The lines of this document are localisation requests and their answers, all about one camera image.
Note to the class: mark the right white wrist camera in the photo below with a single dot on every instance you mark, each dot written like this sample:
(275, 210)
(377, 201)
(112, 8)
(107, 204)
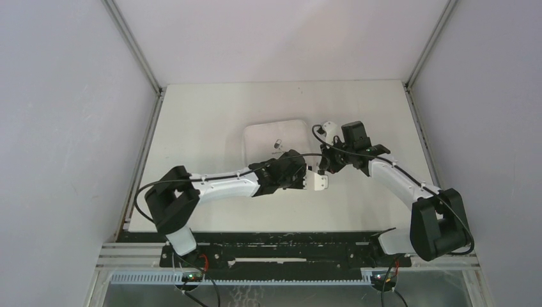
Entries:
(330, 131)

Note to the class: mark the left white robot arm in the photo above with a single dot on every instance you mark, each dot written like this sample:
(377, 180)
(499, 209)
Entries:
(172, 199)

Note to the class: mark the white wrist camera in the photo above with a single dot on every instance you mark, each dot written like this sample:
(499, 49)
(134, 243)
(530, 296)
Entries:
(330, 131)
(314, 181)

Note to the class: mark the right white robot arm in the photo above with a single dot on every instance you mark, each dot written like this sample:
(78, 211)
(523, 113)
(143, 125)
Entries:
(438, 223)

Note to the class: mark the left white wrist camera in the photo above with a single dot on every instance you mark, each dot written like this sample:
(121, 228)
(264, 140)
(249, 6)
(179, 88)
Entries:
(314, 181)

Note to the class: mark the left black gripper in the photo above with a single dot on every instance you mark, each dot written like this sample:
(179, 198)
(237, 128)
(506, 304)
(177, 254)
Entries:
(301, 171)

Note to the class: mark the white medicine kit case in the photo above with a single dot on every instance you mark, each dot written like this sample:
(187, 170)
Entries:
(264, 141)

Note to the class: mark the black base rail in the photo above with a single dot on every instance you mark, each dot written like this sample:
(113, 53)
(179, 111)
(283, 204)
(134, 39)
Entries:
(277, 256)

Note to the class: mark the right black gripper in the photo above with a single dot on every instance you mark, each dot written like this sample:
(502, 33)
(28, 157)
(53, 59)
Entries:
(328, 164)

